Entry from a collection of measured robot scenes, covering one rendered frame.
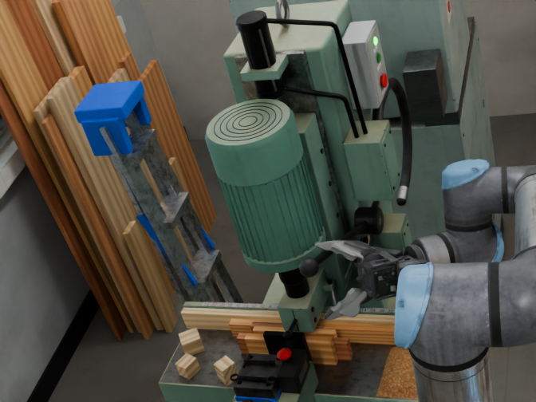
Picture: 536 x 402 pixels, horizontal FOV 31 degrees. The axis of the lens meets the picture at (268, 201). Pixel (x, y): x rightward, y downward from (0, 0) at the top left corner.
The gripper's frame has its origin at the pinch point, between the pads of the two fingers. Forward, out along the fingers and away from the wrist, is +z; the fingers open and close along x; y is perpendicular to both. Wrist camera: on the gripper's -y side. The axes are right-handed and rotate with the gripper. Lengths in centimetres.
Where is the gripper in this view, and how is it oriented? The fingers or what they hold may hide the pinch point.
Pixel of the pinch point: (318, 281)
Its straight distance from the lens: 186.2
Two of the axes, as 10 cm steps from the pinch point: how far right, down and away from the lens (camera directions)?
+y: 3.1, 2.3, -9.2
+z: -9.4, 2.0, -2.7
